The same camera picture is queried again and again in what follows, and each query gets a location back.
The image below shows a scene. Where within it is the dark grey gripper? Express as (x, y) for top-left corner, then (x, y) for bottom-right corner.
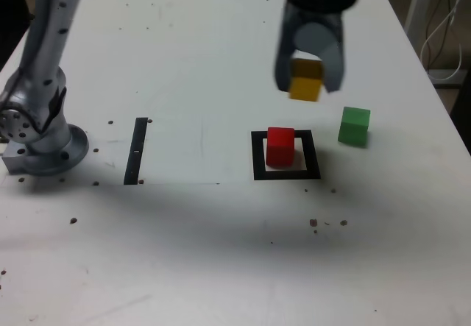
(273, 4), (347, 94)

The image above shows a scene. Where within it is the yellow cube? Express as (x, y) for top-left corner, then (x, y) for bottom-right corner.
(288, 58), (325, 102)

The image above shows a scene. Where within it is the green cube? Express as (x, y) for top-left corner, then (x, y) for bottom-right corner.
(337, 106), (372, 146)

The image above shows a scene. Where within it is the red cube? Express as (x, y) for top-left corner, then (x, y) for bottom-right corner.
(265, 127), (296, 169)

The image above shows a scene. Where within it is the black tape square outline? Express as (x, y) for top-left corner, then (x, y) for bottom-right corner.
(250, 130), (322, 182)

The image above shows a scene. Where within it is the black tape strip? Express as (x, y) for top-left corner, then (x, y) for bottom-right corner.
(123, 117), (149, 186)

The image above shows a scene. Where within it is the white cable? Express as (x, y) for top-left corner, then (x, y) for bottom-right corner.
(419, 0), (468, 69)
(432, 7), (464, 81)

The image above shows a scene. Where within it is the white frame post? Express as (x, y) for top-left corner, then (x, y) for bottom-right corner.
(403, 0), (437, 38)

